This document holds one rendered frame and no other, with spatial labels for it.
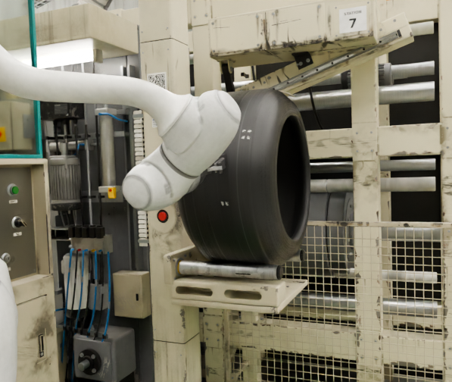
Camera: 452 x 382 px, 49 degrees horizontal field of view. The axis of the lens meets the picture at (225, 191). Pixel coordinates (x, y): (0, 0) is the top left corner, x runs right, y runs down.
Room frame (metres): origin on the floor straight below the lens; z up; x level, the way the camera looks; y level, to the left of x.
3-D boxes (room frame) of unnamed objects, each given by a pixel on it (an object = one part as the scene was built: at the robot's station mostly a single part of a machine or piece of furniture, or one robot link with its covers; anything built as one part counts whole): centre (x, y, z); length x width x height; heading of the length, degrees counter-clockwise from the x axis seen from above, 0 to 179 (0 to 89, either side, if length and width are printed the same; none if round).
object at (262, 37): (1.89, -0.28, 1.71); 0.61 x 0.25 x 0.15; 67
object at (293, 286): (1.66, -0.05, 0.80); 0.37 x 0.36 x 0.02; 157
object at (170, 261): (1.73, 0.11, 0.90); 0.40 x 0.03 x 0.10; 157
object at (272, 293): (1.54, 0.01, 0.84); 0.36 x 0.09 x 0.06; 67
